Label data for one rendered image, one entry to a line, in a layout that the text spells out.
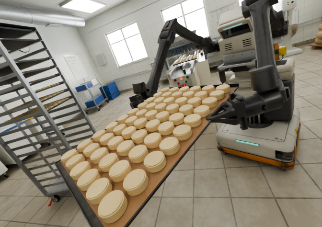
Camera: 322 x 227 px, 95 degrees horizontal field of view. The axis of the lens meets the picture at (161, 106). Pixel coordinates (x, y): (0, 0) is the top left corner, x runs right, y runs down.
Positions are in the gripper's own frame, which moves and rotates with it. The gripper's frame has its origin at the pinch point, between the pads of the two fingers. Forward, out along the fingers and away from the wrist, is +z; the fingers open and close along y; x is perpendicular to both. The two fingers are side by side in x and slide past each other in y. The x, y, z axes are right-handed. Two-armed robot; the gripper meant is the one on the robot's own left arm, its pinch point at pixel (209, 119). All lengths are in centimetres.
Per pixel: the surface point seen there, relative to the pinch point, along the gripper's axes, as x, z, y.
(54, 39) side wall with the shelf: 496, 307, -154
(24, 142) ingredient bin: 221, 316, 59
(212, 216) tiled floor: 33, 6, 101
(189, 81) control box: 144, -20, 26
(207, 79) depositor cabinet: 207, -60, 49
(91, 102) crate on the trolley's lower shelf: 435, 267, 66
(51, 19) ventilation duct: 386, 230, -170
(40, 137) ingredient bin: 257, 317, 71
